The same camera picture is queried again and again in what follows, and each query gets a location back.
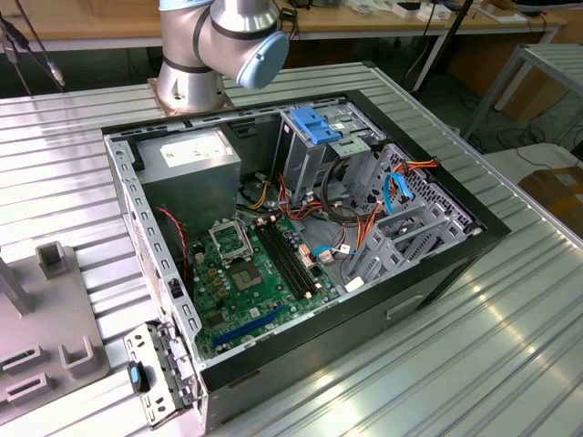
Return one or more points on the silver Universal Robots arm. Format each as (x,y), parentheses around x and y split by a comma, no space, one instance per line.
(191,41)

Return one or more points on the grey metal disk bay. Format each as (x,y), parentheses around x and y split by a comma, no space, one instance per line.
(387,255)

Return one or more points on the black RAM slot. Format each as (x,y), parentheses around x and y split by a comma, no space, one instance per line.
(289,258)
(294,255)
(278,262)
(283,260)

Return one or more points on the grey optical drive cage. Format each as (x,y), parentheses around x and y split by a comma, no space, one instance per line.
(300,164)

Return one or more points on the green motherboard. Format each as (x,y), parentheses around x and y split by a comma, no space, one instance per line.
(268,282)

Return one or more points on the CPU socket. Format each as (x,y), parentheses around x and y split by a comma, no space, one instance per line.
(246,277)

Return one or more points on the white plug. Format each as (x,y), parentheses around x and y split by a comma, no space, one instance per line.
(354,286)

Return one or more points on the blue plastic drive latch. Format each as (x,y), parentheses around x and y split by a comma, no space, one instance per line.
(314,125)

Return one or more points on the grey power supply unit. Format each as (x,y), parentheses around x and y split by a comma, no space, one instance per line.
(191,191)

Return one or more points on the blue expansion slot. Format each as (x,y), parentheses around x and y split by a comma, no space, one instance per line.
(250,324)

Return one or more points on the black open PC case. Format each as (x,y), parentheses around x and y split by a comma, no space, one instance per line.
(319,355)

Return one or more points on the black tab with blue stripe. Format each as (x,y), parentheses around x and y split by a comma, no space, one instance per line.
(136,377)

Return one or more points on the white low board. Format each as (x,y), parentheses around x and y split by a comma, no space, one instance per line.
(510,161)

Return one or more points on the white box black screen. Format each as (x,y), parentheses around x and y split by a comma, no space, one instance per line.
(407,11)

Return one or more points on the plain white box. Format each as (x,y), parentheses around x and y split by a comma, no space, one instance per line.
(432,13)

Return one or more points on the grey parts rack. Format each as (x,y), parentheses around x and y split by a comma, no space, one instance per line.
(50,309)

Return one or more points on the small brown cardboard box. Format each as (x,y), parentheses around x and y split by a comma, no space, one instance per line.
(560,191)

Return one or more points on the flat cardboard piece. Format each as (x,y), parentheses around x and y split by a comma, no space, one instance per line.
(505,13)

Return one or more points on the grey card retention bracket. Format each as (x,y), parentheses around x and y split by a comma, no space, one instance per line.
(175,364)

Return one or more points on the brown square base plate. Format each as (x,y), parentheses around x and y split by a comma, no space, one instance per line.
(152,87)

